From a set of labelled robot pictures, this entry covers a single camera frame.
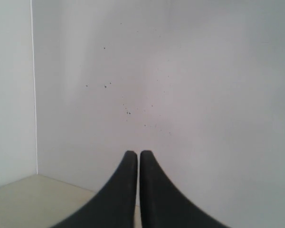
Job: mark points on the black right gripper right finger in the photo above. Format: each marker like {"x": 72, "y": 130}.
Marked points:
{"x": 162, "y": 205}

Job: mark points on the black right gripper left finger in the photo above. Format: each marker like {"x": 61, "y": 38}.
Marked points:
{"x": 114, "y": 205}

